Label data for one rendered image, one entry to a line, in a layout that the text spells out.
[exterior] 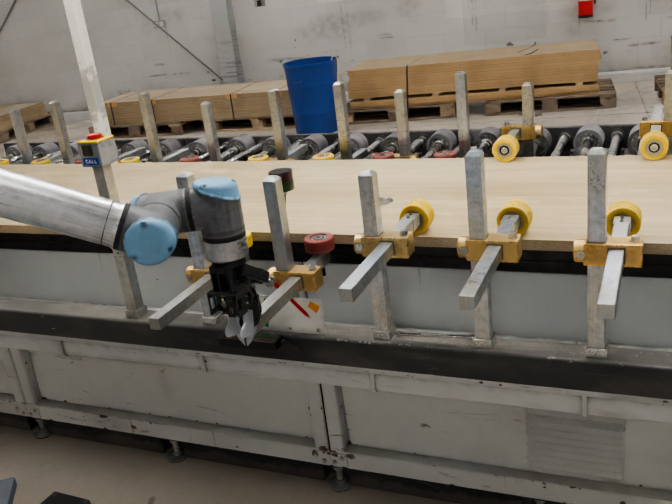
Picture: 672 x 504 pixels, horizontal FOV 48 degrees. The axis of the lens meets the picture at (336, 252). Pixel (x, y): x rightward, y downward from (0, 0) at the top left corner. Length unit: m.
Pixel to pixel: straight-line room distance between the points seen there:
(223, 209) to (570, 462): 1.23
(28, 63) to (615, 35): 7.39
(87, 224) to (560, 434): 1.38
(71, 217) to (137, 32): 8.83
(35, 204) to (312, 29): 7.95
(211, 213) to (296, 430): 1.14
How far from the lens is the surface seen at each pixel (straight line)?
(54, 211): 1.43
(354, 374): 2.00
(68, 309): 2.43
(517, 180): 2.35
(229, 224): 1.54
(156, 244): 1.41
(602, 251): 1.66
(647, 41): 8.85
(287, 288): 1.83
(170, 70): 10.07
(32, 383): 3.09
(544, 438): 2.22
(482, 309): 1.77
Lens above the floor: 1.58
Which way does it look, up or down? 21 degrees down
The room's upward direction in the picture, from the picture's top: 7 degrees counter-clockwise
